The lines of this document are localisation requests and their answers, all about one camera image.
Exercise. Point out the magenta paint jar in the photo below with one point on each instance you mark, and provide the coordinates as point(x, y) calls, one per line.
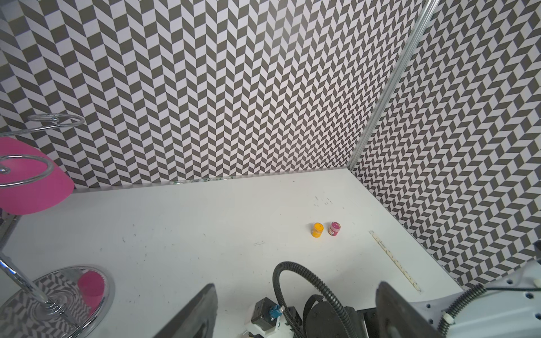
point(334, 228)

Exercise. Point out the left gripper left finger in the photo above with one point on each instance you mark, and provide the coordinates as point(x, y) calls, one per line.
point(196, 319)

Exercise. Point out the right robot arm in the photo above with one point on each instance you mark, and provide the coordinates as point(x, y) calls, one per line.
point(509, 307)

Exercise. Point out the orange paint jar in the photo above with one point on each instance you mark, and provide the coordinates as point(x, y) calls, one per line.
point(317, 230)

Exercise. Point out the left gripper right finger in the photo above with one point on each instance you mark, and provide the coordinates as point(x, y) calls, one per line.
point(398, 318)

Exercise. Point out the chrome wire glass rack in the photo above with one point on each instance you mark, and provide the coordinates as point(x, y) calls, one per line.
point(56, 296)

